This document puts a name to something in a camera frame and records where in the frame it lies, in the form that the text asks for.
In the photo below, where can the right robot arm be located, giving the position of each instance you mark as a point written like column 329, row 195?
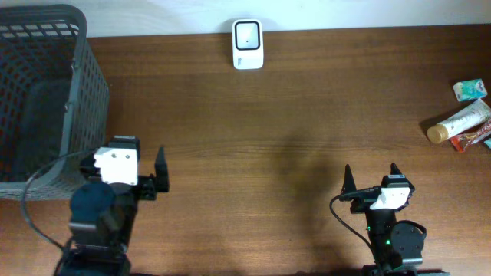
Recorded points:
column 396, row 246

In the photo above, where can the orange snack bar wrapper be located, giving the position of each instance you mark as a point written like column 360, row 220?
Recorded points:
column 462, row 141

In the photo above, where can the green wet wipes pack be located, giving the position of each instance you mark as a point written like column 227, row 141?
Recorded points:
column 488, row 143

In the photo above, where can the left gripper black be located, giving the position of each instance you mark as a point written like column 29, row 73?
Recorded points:
column 144, row 182

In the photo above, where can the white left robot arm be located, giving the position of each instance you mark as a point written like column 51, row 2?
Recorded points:
column 104, row 208

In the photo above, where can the white cream tube gold cap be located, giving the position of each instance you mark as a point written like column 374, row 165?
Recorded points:
column 476, row 113

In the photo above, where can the small green tissue pack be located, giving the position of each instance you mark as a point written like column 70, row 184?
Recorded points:
column 469, row 90

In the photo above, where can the grey plastic basket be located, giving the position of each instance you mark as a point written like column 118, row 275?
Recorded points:
column 54, row 100

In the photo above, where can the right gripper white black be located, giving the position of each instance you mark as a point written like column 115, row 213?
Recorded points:
column 363, row 198

